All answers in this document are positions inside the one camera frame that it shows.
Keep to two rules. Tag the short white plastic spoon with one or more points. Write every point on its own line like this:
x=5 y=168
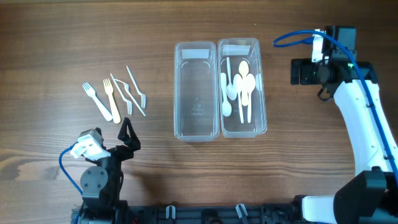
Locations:
x=226 y=107

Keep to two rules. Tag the clear plastic container right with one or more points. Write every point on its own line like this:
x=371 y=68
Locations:
x=239 y=49

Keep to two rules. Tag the thin white fork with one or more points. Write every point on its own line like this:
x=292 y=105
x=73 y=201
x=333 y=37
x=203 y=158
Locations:
x=126 y=87
x=129 y=103
x=143 y=96

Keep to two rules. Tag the white plastic spoon large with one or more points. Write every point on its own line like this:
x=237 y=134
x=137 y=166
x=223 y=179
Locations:
x=238 y=84

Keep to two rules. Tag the white plastic fork wide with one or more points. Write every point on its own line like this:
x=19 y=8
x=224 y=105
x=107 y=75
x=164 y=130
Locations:
x=90 y=91

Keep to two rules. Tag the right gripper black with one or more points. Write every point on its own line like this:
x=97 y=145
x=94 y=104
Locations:
x=301 y=67

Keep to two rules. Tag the yellow plastic fork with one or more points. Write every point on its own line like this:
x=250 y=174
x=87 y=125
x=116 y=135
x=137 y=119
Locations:
x=114 y=109

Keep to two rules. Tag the clear plastic container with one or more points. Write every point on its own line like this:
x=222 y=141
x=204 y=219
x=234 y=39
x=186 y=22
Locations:
x=195 y=92
x=239 y=49

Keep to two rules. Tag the yellow plastic spoon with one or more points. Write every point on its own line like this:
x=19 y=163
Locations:
x=244 y=70

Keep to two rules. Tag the thin white plastic spoon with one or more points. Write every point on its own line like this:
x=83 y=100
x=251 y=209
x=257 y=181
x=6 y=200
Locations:
x=231 y=92

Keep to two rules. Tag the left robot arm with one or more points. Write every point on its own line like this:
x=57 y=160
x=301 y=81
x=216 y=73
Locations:
x=101 y=184

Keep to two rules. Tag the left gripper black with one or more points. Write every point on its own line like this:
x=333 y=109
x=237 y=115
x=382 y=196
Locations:
x=132 y=142

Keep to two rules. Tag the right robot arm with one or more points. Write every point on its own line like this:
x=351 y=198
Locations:
x=371 y=196

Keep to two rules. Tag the clear plastic container left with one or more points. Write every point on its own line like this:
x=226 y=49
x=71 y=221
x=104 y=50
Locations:
x=195 y=92

